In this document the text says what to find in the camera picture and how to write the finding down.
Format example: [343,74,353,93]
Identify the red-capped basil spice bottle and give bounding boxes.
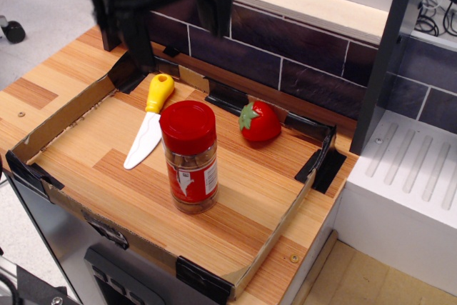
[159,100,219,214]

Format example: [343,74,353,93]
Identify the red toy strawberry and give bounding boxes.
[238,101,281,141]

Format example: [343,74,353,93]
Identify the black office chair caster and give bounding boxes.
[1,15,26,44]

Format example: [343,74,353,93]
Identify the black toy oven front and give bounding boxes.
[84,247,169,304]

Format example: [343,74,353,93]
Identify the white toy sink drainboard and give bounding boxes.
[334,111,456,294]

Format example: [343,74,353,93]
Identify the yellow-handled white toy knife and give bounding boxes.
[124,74,174,170]

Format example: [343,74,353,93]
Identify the dark grey vertical post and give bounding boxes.
[350,0,423,155]

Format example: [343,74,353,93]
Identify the tangled black cables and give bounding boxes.
[416,0,457,37]

